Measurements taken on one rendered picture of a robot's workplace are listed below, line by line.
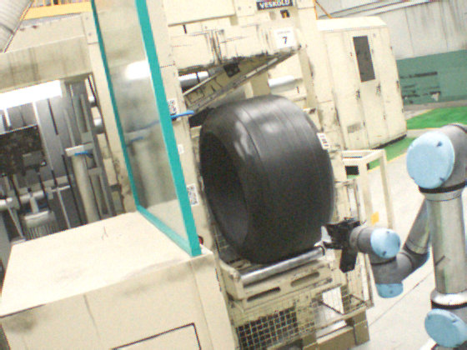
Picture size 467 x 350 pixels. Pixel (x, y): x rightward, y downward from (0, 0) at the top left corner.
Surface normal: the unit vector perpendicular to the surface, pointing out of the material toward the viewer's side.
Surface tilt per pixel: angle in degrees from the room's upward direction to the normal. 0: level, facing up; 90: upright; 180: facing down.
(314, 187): 92
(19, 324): 90
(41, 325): 90
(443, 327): 98
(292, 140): 60
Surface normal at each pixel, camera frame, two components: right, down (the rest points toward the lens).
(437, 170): -0.79, 0.14
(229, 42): 0.36, 0.09
